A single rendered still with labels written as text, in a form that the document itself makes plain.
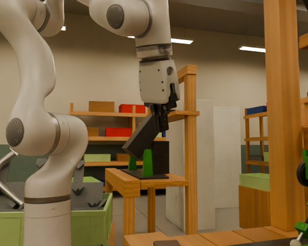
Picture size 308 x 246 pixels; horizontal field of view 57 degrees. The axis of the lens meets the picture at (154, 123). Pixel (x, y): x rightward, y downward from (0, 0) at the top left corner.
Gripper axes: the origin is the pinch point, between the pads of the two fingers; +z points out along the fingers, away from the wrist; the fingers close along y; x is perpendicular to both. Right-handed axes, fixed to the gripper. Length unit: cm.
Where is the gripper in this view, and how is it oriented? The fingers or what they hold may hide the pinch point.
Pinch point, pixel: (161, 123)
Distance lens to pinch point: 70.3
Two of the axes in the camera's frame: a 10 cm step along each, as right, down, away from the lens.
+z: 1.0, 9.7, 2.1
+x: -7.5, 2.1, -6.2
